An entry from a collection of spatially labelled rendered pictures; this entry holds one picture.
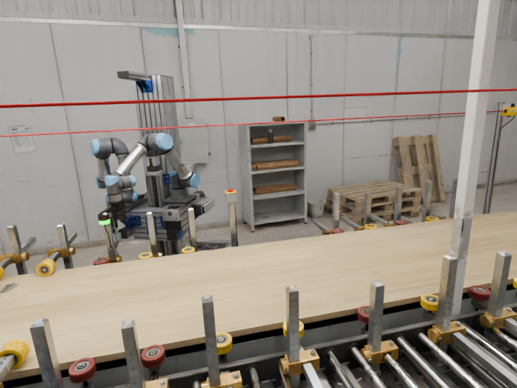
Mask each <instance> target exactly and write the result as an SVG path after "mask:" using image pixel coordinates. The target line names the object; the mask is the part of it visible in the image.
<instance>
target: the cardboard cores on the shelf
mask: <svg viewBox="0 0 517 388"><path fill-rule="evenodd" d="M288 141H291V136H290V135H283V136H273V142H288ZM267 142H269V138H268V137H258V138H251V139H250V143H252V144H256V143H267ZM251 164H252V169H257V170H264V169H280V168H288V167H297V166H299V160H294V159H282V160H273V161H264V162H251ZM296 189H297V186H296V185H294V183H285V184H278V185H270V186H256V187H252V191H253V192H255V195H260V194H266V193H272V192H283V191H289V190H296Z"/></svg>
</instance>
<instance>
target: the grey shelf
mask: <svg viewBox="0 0 517 388"><path fill-rule="evenodd" d="M269 129H272V132H273V136H283V135H290V136H291V141H288V142H273V143H268V142H267V143H256V144H252V143H250V139H251V138H258V137H269ZM238 135H239V150H240V164H241V178H242V205H243V220H244V222H243V223H244V224H246V222H247V223H248V224H249V225H250V226H251V229H252V230H251V232H255V230H254V225H259V224H264V223H269V222H280V221H285V220H290V219H300V218H305V221H304V224H307V122H283V123H268V124H252V125H238ZM282 159H294V160H299V166H297V167H288V168H280V169H264V170H257V169H252V164H251V162H264V161H273V160H282ZM285 183H294V185H296V186H297V189H296V190H289V191H283V192H272V193H266V194H260V195H255V192H253V191H252V187H256V186H270V185H278V184H285ZM292 201H293V208H292Z"/></svg>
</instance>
